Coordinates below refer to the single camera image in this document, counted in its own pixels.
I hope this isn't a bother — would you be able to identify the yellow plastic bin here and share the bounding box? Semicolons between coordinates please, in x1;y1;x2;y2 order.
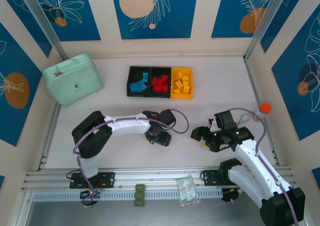
170;67;195;101

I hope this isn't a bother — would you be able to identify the small bottle orange cap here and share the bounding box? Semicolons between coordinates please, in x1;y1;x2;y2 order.
254;102;273;118

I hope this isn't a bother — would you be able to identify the clear plastic bag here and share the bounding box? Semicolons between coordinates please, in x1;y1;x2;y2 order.
176;175;201;208

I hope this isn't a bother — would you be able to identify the small electronics board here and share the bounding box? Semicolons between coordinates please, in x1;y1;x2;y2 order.
221;186;251;204
79;187;102;207

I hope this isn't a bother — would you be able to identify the black plastic bin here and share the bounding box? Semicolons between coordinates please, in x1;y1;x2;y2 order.
126;65;153;98
149;66;173;99

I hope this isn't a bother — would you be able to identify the mint green zip case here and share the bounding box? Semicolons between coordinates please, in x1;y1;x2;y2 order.
41;53;105;107

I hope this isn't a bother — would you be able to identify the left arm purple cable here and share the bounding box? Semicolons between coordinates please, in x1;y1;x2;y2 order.
72;108;190;199

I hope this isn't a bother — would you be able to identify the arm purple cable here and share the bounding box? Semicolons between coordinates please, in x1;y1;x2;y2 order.
72;108;190;199
228;107;301;226

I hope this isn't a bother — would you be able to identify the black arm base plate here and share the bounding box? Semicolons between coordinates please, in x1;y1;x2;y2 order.
69;171;116;189
201;170;251;187

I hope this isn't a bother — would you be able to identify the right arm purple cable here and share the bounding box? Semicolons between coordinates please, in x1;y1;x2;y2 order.
228;107;301;226

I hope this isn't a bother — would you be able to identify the aluminium mounting rail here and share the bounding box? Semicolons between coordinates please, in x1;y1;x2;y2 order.
21;166;298;192

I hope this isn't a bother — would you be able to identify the grey slotted cable duct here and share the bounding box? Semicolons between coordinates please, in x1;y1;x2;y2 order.
31;189;224;202

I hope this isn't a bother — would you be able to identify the aluminium frame post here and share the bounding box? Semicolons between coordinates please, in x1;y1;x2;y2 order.
243;0;286;62
17;0;68;61

